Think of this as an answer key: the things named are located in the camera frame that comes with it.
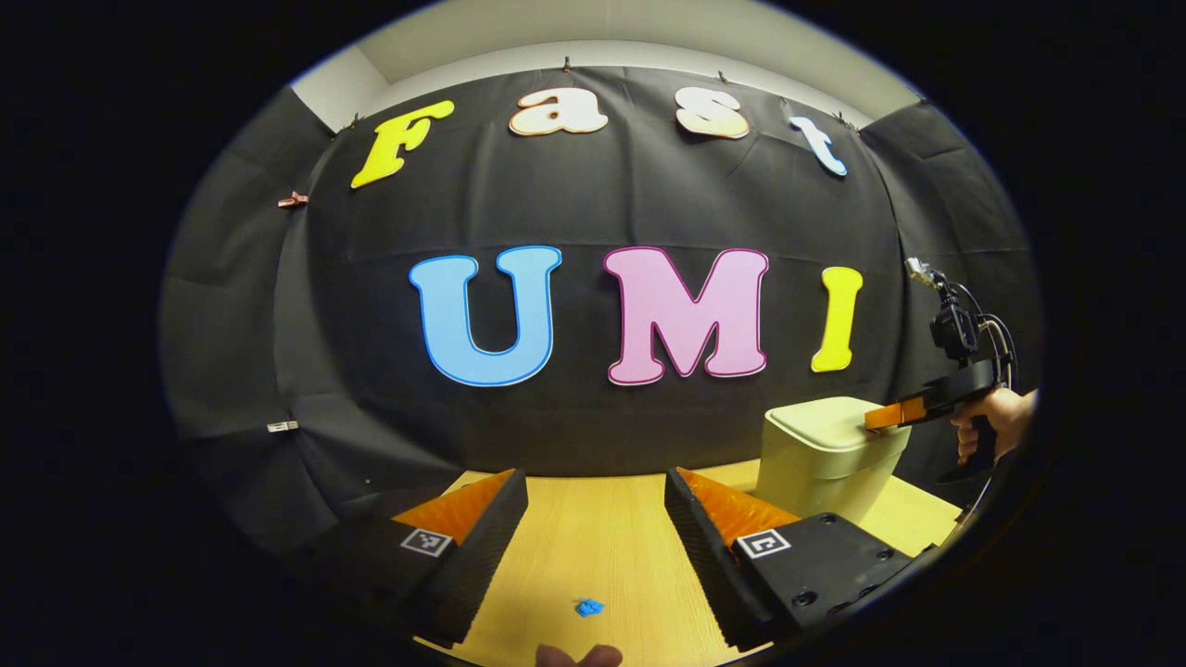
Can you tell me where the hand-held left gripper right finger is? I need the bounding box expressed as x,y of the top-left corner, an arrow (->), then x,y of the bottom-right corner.
664,467 -> 927,652

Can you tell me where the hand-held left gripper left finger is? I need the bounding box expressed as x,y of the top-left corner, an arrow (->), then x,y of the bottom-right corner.
320,468 -> 529,649

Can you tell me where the green desktop garbage bin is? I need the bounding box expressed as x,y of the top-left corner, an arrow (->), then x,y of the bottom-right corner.
755,396 -> 914,527

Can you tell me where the wooden desktop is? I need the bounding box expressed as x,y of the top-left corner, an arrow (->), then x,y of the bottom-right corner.
412,459 -> 965,667

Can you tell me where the black backdrop cloth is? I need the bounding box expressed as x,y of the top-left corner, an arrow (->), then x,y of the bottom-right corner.
159,65 -> 1043,557

